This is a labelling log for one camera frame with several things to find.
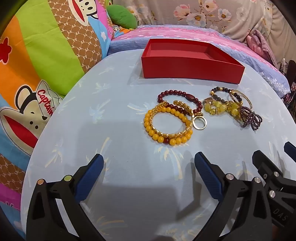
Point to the colourful cartoon monkey blanket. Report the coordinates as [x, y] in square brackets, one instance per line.
[46, 46]

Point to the dark brown object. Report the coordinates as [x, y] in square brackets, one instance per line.
[290, 78]

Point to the light blue palm-print tablecloth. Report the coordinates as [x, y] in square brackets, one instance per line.
[115, 115]

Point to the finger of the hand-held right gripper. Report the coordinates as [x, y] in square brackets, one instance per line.
[291, 150]
[266, 165]

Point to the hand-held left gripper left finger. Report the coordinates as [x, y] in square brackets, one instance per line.
[92, 176]

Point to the pink and blue striped sheet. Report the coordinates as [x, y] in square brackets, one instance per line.
[173, 32]

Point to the green plush cushion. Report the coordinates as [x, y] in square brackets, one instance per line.
[122, 16]

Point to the purple bead strand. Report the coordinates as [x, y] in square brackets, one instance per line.
[251, 118]

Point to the red cardboard box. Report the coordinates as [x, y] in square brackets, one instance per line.
[185, 69]

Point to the purple cloth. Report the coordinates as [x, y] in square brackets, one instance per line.
[261, 46]

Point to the thin gold bangle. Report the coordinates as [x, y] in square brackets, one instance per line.
[245, 96]

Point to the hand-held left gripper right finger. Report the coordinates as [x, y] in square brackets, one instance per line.
[208, 176]

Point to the floral beige cushion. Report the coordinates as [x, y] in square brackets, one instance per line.
[208, 14]

